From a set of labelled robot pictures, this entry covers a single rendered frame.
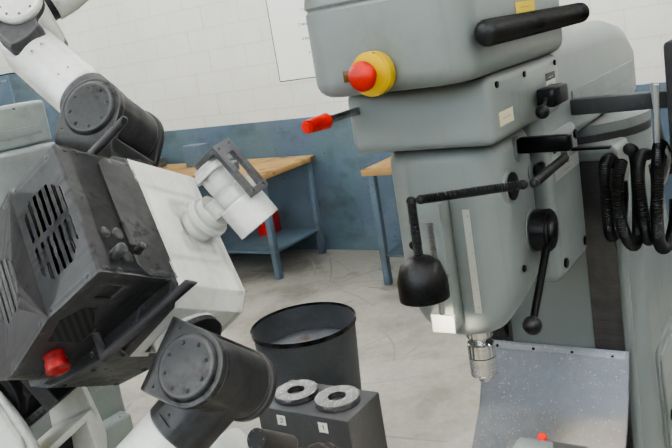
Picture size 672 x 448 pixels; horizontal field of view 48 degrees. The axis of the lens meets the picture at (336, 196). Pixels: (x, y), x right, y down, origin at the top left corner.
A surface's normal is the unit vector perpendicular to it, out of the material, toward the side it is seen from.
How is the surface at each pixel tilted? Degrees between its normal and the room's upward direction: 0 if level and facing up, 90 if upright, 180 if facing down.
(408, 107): 90
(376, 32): 90
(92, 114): 61
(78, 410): 90
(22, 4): 50
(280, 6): 90
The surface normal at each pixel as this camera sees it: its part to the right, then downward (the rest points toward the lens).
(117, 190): 0.72, -0.60
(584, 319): -0.53, 0.25
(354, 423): 0.83, -0.02
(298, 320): 0.21, 0.11
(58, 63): -0.06, -0.47
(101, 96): -0.25, -0.26
